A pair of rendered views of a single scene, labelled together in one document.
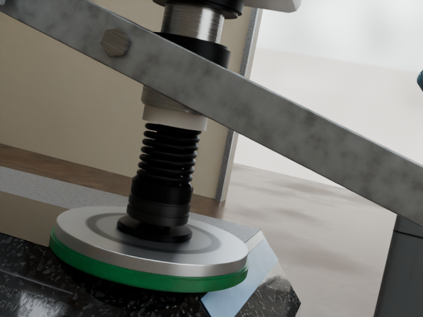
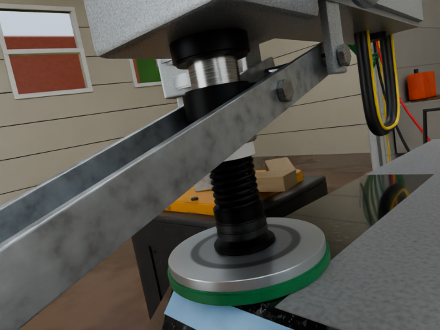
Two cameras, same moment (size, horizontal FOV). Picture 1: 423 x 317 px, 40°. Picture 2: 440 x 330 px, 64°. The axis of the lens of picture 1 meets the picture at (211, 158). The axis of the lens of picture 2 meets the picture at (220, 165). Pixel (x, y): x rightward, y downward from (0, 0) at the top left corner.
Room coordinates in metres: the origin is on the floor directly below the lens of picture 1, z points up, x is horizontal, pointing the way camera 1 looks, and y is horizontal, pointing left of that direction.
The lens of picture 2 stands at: (0.86, -0.35, 1.05)
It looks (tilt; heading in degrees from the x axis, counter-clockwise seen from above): 8 degrees down; 122
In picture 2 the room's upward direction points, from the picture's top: 10 degrees counter-clockwise
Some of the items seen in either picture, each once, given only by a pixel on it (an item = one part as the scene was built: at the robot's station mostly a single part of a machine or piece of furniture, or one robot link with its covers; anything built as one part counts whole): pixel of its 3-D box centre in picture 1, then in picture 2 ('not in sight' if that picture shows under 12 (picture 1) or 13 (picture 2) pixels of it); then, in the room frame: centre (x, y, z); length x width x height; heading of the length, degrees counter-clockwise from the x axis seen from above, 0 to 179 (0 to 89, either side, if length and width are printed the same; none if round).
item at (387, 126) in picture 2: not in sight; (379, 76); (0.76, 0.69, 1.08); 0.23 x 0.03 x 0.32; 79
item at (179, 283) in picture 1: (152, 239); (245, 249); (0.63, 0.05, 0.87); 0.22 x 0.22 x 0.04
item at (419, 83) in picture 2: not in sight; (423, 84); (0.85, 3.79, 1.00); 0.50 x 0.22 x 0.33; 70
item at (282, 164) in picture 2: not in sight; (280, 167); (0.33, 0.97, 0.80); 0.20 x 0.10 x 0.05; 120
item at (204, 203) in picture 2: not in sight; (224, 187); (0.12, 0.85, 0.76); 0.49 x 0.49 x 0.05; 76
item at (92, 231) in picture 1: (153, 236); (245, 247); (0.63, 0.05, 0.87); 0.21 x 0.21 x 0.01
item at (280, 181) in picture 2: not in sight; (264, 181); (0.36, 0.74, 0.81); 0.20 x 0.10 x 0.05; 174
